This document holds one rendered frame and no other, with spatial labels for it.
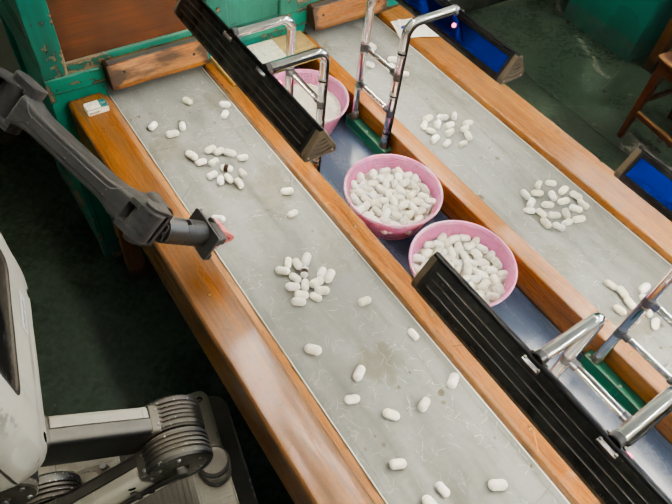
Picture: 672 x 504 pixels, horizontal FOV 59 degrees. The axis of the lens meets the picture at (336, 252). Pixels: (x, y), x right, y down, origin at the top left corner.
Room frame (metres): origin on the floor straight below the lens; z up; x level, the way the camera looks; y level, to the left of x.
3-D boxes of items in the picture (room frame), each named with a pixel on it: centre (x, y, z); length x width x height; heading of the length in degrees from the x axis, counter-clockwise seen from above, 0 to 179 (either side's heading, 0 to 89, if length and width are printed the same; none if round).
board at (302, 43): (1.63, 0.30, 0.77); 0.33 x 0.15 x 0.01; 130
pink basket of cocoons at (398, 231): (1.13, -0.13, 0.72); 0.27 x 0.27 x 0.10
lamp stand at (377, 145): (1.46, -0.11, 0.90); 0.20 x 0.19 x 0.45; 40
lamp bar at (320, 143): (1.15, 0.26, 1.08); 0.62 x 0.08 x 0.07; 40
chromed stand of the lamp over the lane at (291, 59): (1.20, 0.20, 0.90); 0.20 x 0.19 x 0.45; 40
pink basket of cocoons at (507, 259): (0.91, -0.31, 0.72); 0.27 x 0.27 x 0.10
